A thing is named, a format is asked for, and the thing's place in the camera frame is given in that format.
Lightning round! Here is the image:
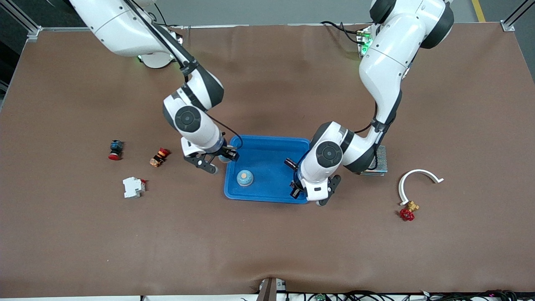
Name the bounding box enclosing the metal mesh power supply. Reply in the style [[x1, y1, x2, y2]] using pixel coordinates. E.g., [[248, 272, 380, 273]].
[[359, 144, 388, 176]]

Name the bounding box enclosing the blue plastic tray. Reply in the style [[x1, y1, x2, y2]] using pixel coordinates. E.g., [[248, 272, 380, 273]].
[[224, 135, 312, 204]]

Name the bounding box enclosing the red button orange striped body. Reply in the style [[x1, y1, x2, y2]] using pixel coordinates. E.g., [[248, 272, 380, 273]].
[[149, 148, 171, 168]]

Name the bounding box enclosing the white circuit breaker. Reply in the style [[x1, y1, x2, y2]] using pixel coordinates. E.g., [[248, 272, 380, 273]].
[[122, 177, 147, 199]]

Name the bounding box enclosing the brass valve red handwheel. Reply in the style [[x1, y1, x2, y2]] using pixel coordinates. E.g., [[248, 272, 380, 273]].
[[399, 200, 420, 222]]

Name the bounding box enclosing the aluminium frame corner profile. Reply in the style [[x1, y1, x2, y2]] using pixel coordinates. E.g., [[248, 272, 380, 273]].
[[502, 0, 535, 32], [0, 0, 42, 42]]

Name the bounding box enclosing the black arm base cable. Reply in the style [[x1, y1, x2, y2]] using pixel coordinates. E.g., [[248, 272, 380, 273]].
[[321, 21, 366, 44]]

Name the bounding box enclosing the white curved plastic clip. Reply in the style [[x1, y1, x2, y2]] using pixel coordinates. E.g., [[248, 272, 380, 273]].
[[398, 169, 444, 206]]

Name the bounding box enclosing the yellow floor tape strip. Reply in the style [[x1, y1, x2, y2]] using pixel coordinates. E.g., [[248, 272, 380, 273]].
[[471, 0, 487, 22]]

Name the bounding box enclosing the brown leather table mat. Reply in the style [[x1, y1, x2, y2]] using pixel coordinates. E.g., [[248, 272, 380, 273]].
[[0, 24, 535, 298]]

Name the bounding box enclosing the grey metal table bracket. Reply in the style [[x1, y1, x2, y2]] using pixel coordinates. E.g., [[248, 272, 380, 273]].
[[258, 278, 287, 301]]

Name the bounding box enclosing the tangled black cable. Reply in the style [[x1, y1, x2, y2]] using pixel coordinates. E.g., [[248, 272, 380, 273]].
[[288, 290, 418, 301], [418, 289, 535, 301]]

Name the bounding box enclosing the red mushroom button blue body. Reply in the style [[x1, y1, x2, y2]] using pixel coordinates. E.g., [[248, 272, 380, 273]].
[[108, 140, 124, 161]]

